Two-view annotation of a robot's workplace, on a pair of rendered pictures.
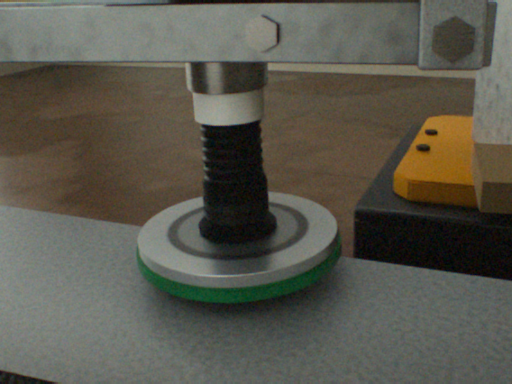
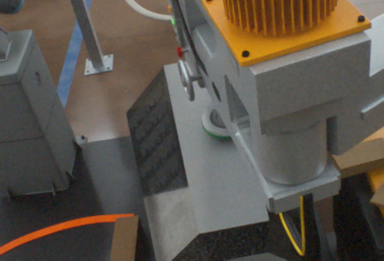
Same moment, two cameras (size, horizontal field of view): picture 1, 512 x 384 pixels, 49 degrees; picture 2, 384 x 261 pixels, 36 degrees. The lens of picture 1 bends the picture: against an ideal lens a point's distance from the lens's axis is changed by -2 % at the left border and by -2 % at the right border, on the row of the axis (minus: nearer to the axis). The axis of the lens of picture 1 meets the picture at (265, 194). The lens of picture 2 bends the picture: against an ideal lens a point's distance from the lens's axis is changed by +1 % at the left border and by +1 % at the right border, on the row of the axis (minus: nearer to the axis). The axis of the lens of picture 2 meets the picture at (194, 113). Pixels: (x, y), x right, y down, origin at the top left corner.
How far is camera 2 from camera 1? 2.01 m
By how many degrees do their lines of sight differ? 61
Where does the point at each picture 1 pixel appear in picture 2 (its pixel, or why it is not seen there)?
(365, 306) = (228, 152)
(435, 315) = (232, 164)
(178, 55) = not seen: hidden behind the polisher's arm
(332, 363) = (204, 155)
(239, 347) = (201, 140)
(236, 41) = not seen: hidden behind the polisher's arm
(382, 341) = (216, 159)
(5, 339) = (182, 108)
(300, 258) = (219, 132)
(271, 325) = (211, 141)
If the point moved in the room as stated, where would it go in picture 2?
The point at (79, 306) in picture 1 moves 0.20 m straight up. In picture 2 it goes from (198, 110) to (191, 72)
